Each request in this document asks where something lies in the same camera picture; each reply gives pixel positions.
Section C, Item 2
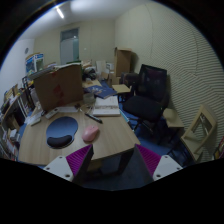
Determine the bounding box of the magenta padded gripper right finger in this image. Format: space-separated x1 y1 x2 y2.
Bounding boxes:
134 144 182 184

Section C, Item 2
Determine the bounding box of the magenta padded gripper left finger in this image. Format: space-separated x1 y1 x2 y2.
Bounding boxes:
44 144 94 185

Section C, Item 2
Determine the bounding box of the dark blue mouse pad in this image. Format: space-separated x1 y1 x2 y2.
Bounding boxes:
46 116 78 149

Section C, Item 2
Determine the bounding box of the pink computer mouse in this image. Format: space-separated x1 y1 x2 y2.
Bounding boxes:
82 125 99 142

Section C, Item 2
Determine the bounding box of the light wooden folding chair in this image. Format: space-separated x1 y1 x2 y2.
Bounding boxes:
181 104 217 161

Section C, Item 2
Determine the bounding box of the small wooden stool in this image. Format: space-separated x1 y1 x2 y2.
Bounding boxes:
163 108 184 133

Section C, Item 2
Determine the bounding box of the black marker pen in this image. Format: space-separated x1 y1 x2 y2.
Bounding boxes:
85 113 103 124

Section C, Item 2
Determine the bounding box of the white power strip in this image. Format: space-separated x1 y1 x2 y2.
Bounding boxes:
45 108 59 119

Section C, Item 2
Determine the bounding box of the clear plastic cup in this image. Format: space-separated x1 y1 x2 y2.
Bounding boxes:
83 93 95 105

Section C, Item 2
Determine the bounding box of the black office chair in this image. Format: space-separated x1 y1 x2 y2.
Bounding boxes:
122 63 170 134

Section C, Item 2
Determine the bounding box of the blue folder on table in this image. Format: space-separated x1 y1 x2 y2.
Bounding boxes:
84 85 117 99

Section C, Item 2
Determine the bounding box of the large brown cardboard box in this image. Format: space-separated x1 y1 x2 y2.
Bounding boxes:
34 64 83 111

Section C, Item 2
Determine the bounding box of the blue white printed box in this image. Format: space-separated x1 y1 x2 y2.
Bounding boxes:
25 53 44 75

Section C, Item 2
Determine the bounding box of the tall brown cardboard box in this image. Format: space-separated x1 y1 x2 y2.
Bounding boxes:
114 47 132 77

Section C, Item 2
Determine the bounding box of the grey door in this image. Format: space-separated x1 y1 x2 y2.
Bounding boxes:
60 28 79 64

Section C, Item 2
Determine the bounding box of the ceiling fluorescent light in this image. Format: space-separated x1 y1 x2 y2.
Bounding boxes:
56 7 64 19

